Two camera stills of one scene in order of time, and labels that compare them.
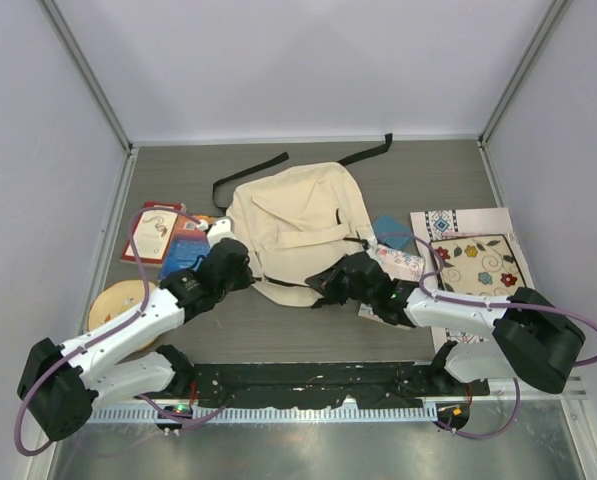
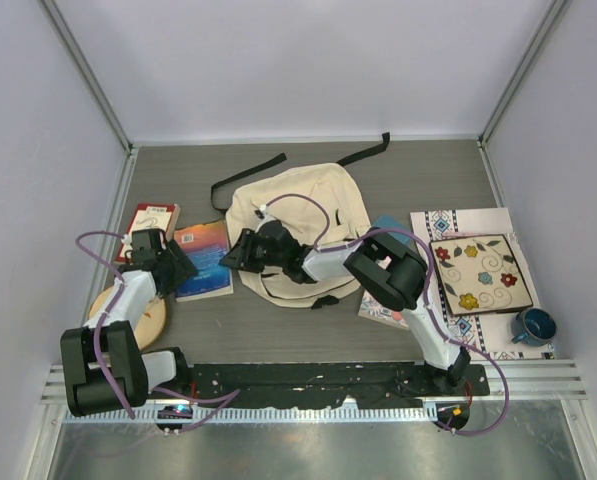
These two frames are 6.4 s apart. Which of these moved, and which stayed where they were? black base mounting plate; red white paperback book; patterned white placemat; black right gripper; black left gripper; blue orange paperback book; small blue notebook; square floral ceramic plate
Moved: black left gripper; blue orange paperback book; black right gripper
Stayed: red white paperback book; square floral ceramic plate; small blue notebook; black base mounting plate; patterned white placemat
